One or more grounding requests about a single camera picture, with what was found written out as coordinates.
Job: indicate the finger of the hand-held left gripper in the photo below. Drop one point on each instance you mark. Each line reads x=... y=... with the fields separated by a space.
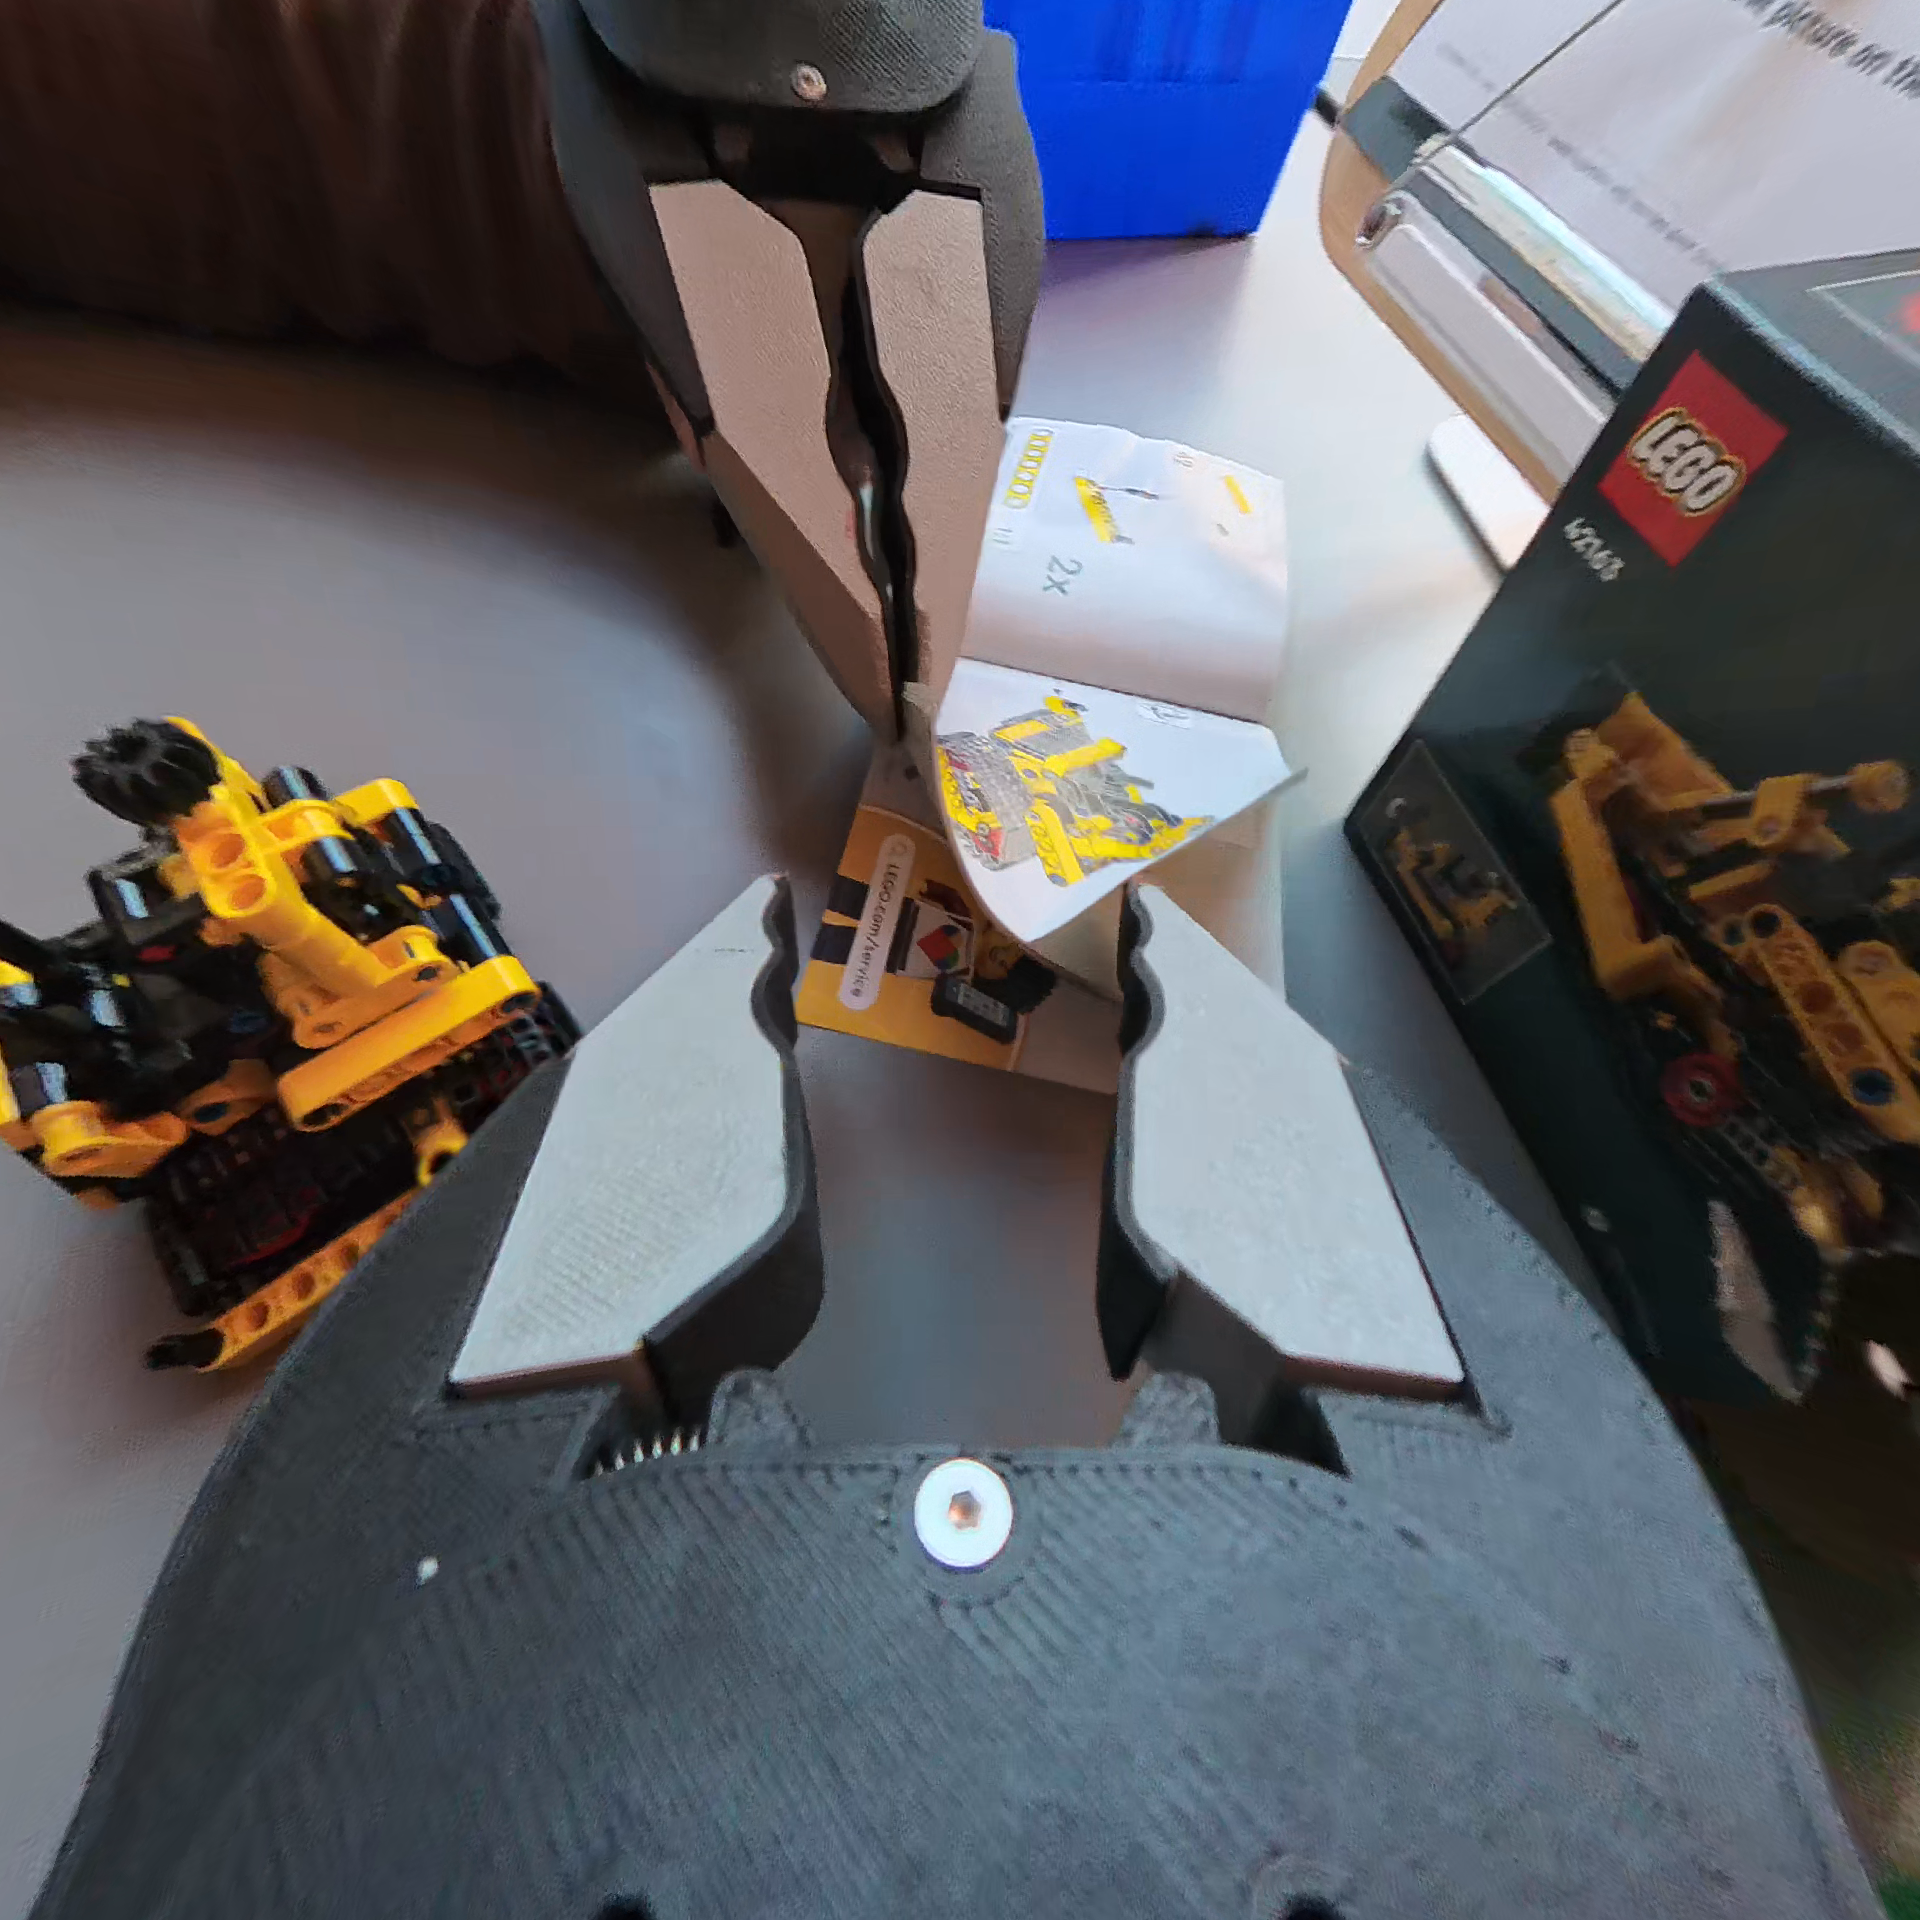
x=945 y=390
x=750 y=390

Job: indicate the lego instruction booklet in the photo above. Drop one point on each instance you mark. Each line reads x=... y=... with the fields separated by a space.
x=1124 y=571

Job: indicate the dark brown couch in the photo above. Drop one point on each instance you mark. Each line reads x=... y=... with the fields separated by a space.
x=225 y=151

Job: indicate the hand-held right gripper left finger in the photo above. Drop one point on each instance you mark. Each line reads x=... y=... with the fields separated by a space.
x=645 y=1142

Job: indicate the yellow black lego bulldozer model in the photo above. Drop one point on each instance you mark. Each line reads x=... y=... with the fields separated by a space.
x=300 y=930

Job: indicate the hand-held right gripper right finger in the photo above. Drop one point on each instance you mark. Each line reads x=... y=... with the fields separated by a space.
x=1275 y=1185

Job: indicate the clipboard with paper sheet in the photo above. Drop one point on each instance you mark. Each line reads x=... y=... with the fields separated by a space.
x=1650 y=151

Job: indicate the blue plastic bin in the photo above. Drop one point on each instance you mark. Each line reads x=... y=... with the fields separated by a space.
x=1156 y=120

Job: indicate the dark lego set box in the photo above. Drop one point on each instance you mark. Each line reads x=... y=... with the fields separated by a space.
x=1650 y=674

